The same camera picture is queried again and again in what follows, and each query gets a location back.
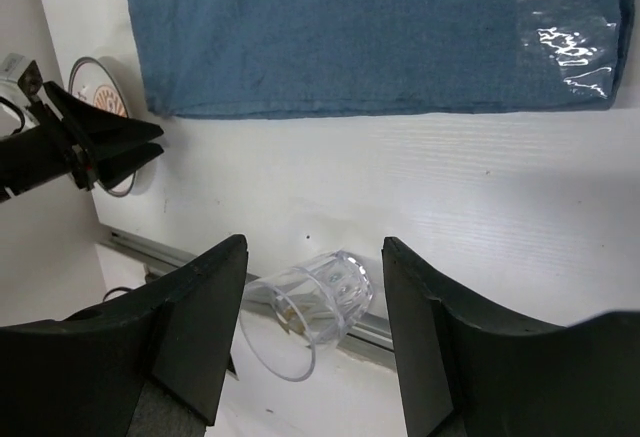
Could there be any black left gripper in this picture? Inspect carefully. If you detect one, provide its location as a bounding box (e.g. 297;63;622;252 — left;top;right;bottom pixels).
1;59;164;202

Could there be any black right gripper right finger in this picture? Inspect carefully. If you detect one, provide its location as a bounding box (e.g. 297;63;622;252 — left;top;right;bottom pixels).
382;237;639;436

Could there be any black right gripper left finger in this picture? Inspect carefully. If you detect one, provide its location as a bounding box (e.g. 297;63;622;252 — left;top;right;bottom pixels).
1;234;248;436

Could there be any blue cloth placemat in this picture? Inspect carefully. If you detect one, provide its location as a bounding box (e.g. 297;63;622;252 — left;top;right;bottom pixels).
127;0;635;120

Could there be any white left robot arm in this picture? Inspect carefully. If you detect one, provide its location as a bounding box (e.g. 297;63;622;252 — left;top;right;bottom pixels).
1;53;163;201

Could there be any orange patterned plate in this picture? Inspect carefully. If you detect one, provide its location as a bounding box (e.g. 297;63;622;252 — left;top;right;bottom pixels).
66;55;137;197

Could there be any clear plastic cup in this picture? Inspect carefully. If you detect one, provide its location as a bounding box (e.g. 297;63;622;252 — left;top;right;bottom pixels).
239;250;374;382

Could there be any aluminium front rail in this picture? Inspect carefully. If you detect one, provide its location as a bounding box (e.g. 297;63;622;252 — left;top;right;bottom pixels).
97;224;401;371

